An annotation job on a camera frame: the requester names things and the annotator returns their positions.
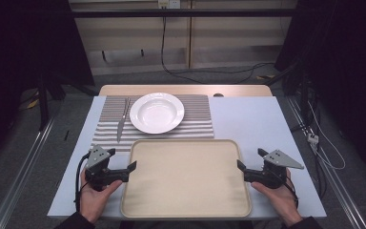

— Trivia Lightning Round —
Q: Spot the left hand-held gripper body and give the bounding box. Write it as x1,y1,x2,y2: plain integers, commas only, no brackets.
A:
84,144,130,193

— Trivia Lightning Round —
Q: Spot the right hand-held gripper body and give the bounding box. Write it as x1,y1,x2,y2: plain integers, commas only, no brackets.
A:
243,149,305,190

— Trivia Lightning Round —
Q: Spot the person's left hand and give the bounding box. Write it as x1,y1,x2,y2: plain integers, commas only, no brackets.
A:
79,169,124,224

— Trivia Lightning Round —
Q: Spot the person's right hand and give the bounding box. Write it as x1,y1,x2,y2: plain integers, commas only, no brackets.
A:
251,168,303,228

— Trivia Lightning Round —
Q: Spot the white table cover sheet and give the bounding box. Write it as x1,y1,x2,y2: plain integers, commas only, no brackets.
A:
47,95,328,219

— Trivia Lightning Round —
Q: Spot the silver table knife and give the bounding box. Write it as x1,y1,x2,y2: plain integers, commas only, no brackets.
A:
116,96,132,144

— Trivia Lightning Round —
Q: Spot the beige plastic tray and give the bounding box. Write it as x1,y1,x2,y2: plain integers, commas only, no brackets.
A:
120,138,253,219

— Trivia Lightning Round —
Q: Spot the white deep plate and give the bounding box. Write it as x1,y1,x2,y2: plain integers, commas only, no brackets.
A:
129,92,185,135

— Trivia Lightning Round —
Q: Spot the striped grey placemat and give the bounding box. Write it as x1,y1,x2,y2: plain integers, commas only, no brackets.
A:
90,94,215,153

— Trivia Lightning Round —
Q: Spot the black metal stand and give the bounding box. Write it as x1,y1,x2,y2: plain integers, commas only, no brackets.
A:
36,74,51,132

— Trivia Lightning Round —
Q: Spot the black curtain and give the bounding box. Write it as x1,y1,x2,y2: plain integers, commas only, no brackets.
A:
0,0,95,166
274,0,366,184

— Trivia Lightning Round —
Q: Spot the black horizontal bar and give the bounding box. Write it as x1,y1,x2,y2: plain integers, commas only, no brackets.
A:
71,8,299,19

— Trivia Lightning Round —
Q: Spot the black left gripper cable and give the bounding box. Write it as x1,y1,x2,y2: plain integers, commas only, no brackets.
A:
73,152,91,212

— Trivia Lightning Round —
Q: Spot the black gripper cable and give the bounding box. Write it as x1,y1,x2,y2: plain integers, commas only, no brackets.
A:
73,152,91,212
284,179,300,209

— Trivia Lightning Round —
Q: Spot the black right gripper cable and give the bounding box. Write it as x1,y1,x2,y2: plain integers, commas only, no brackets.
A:
284,179,300,209

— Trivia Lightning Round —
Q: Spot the metal floor rail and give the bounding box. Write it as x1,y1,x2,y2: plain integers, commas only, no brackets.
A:
0,118,58,229
285,94,366,229

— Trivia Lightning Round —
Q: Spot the white cable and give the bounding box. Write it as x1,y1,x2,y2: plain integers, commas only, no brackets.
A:
307,100,347,171

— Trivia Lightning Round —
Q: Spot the black floor cable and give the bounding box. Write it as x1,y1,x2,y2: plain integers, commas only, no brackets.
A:
160,16,275,86

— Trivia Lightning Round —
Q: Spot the white wall socket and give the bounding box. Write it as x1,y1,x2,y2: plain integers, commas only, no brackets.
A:
157,0,181,10

